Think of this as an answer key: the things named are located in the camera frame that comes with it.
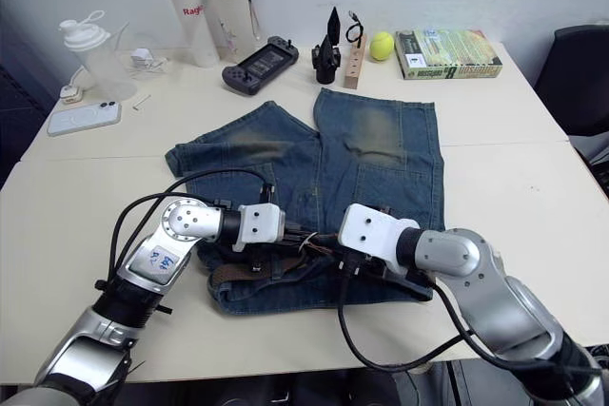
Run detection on short black cable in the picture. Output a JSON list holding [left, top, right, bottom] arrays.
[[344, 10, 367, 48]]

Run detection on blue denim shorts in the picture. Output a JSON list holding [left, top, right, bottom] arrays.
[[164, 87, 447, 318]]

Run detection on wooden block with holes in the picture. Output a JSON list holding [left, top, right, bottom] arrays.
[[343, 33, 369, 90]]

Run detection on white thermos with red print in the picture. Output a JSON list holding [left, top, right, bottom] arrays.
[[160, 0, 222, 68]]

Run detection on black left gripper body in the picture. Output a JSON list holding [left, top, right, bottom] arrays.
[[284, 221, 313, 248]]

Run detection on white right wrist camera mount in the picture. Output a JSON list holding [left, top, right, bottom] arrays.
[[336, 203, 422, 275]]

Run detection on clear shaker bottle white lid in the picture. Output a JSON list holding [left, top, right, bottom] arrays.
[[57, 9, 140, 104]]

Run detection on beige tumbler with purple lid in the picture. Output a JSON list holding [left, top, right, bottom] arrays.
[[205, 0, 263, 65]]

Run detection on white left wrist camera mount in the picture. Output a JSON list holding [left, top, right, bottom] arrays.
[[231, 203, 288, 253]]

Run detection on dark handheld game console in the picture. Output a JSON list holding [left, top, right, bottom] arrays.
[[221, 35, 301, 97]]

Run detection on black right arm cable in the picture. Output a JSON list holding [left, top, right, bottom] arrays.
[[336, 258, 601, 375]]

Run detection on black chair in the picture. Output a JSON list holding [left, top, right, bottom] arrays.
[[533, 24, 609, 137]]

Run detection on white charger plug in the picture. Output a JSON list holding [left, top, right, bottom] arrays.
[[129, 47, 168, 77]]

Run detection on green and yellow book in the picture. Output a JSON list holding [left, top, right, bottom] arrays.
[[393, 27, 504, 81]]

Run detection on brown braided belt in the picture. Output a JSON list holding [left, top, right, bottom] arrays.
[[206, 242, 337, 294]]

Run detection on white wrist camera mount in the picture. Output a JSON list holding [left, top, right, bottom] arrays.
[[336, 203, 422, 275], [231, 203, 288, 253]]

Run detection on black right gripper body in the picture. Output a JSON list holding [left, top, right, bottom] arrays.
[[332, 205, 405, 283]]

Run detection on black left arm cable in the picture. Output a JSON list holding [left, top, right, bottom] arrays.
[[108, 169, 280, 286]]

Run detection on white smartphone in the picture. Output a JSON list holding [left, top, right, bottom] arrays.
[[46, 101, 123, 138]]

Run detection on yellow tennis ball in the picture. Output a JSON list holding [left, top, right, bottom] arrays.
[[368, 31, 395, 63]]

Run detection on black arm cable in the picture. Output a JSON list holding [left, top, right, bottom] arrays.
[[108, 169, 280, 286], [336, 258, 601, 375]]

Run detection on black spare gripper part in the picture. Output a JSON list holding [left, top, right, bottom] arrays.
[[310, 6, 344, 85]]

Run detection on small white wooden charger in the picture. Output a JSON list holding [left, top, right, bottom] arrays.
[[59, 66, 92, 106]]

